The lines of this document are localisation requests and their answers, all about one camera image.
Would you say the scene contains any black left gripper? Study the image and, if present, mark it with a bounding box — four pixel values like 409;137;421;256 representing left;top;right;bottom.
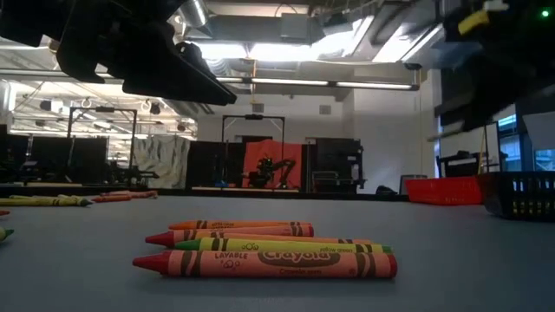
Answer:
0;0;238;106

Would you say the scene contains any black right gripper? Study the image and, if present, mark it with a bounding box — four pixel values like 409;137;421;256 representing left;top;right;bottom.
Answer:
440;0;555;92

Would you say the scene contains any yellow label tag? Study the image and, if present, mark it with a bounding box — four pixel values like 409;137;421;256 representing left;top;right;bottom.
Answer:
457;9;491;36

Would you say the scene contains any white patterned cloth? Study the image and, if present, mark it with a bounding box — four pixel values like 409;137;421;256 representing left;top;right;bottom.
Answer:
132;134;191;190

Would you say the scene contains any whiteboard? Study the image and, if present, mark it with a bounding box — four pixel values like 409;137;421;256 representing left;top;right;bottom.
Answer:
438;120;502;179

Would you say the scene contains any black partition panel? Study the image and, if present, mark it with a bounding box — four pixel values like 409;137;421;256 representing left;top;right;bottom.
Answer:
186;140;244;190
0;136;108;183

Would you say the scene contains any fluorescent ceiling light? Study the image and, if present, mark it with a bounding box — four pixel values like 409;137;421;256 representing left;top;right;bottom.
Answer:
216;76;420;91

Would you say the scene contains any orange backdrop cloth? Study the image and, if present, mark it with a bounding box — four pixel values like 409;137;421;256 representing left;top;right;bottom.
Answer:
242;139;304;190

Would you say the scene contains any black plastic basket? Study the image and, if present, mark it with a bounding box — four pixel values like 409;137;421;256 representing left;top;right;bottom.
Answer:
476;171;555;223

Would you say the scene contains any red plastic basket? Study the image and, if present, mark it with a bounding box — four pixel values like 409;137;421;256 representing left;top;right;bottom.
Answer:
405;176;485;206

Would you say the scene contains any black cabinet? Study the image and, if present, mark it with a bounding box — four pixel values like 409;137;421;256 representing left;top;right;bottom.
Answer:
305;137;368;194

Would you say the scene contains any grey table mat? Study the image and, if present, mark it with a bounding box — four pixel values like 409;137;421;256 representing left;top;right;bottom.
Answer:
0;194;555;312

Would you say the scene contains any black metal frame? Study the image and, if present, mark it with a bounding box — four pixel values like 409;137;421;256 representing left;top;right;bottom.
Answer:
67;107;138;183

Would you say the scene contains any grey ceiling air duct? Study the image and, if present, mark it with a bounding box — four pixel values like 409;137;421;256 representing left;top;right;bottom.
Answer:
203;12;313;44

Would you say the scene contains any black gantry frame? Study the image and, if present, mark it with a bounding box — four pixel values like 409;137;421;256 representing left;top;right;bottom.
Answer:
220;114;286;192

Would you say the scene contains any yellow hanging cable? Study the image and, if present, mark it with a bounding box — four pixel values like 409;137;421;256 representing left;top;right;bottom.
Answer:
476;138;487;174

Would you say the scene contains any black aluminium table frame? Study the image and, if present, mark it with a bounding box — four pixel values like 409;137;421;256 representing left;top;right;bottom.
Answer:
0;185;411;203

